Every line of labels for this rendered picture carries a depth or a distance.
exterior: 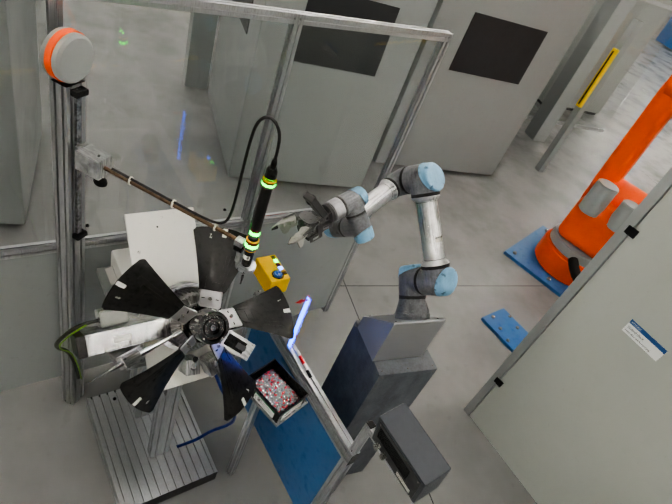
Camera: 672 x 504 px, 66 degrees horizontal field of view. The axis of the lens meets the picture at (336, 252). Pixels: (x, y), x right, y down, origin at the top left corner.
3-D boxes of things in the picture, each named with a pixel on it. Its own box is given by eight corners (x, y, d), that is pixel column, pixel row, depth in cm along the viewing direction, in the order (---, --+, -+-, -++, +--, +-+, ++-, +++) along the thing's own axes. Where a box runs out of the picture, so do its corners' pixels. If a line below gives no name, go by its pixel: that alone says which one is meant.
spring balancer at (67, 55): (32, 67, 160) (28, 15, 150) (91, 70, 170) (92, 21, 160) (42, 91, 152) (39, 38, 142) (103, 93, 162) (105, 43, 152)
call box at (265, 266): (251, 273, 243) (256, 257, 236) (270, 269, 249) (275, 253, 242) (266, 298, 234) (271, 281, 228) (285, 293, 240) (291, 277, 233)
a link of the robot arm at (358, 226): (359, 235, 195) (349, 209, 192) (380, 234, 187) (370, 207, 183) (345, 245, 191) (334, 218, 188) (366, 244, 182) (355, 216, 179)
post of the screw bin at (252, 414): (226, 471, 269) (259, 384, 219) (230, 468, 271) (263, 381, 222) (229, 475, 268) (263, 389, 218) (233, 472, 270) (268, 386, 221)
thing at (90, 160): (71, 168, 176) (71, 147, 171) (87, 161, 182) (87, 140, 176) (96, 182, 175) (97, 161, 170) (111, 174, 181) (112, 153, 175)
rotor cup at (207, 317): (174, 315, 185) (187, 321, 174) (209, 295, 192) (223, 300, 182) (191, 349, 189) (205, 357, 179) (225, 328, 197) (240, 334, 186)
